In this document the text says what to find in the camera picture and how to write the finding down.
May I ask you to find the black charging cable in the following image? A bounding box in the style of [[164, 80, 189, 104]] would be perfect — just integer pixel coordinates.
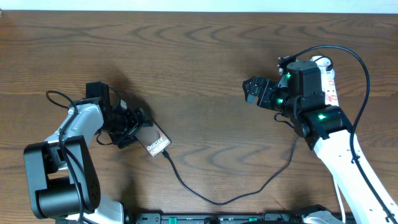
[[161, 55, 334, 207]]

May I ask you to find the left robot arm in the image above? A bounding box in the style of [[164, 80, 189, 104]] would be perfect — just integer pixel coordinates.
[[24, 82, 153, 223]]

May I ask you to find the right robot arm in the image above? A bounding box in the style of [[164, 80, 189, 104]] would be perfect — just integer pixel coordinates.
[[243, 57, 397, 223]]

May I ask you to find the white USB charger adapter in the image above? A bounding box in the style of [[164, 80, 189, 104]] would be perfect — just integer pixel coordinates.
[[310, 55, 335, 82]]

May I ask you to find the white power strip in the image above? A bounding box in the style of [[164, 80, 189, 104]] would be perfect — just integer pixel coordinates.
[[321, 69, 339, 106]]

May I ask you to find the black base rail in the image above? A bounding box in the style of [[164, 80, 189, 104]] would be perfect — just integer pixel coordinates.
[[124, 212, 358, 224]]

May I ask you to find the white power strip cord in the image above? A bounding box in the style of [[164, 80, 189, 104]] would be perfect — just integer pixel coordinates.
[[332, 177, 346, 224]]

